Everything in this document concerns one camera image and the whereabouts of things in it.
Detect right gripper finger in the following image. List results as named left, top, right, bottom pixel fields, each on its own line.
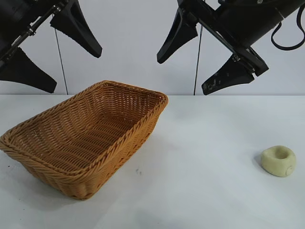
left=201, top=54, right=254, bottom=96
left=156, top=10, right=199, bottom=64

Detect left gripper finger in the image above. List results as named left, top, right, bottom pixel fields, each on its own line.
left=50, top=0, right=103, bottom=58
left=0, top=46, right=58, bottom=94

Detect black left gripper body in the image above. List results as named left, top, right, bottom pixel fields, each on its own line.
left=0, top=0, right=72, bottom=64

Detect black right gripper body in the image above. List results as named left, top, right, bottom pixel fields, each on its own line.
left=177, top=0, right=283, bottom=77

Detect woven wicker basket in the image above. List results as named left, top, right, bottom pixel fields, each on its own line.
left=0, top=80, right=170, bottom=200

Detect pale egg yolk pastry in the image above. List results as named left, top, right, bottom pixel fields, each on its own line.
left=260, top=145, right=297, bottom=177

